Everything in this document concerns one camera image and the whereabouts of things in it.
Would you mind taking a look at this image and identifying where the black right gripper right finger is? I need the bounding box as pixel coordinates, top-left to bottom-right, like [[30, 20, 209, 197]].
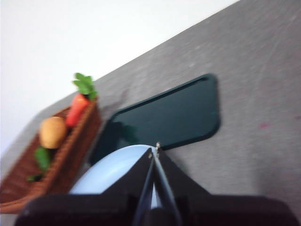
[[156, 149, 299, 226]]

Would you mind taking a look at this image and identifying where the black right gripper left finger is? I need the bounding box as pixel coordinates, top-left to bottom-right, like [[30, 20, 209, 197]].
[[14, 145, 155, 226]]

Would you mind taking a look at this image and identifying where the blue round plate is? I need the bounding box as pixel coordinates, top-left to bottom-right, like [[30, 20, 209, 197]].
[[69, 144, 163, 210]]

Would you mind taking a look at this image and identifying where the green toy pepper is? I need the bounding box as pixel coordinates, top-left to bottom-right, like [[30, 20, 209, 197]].
[[26, 146, 53, 183]]

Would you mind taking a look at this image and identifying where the brown wicker basket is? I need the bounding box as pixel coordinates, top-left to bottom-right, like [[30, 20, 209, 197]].
[[0, 97, 103, 208]]

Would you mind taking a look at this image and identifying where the brown toy potato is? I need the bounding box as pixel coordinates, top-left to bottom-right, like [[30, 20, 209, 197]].
[[39, 116, 68, 150]]

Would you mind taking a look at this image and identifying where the orange toy carrot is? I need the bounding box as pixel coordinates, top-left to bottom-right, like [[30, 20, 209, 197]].
[[65, 73, 98, 128]]

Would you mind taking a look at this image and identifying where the dark rectangular tray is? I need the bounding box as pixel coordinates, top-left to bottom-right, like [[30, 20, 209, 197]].
[[89, 73, 222, 165]]

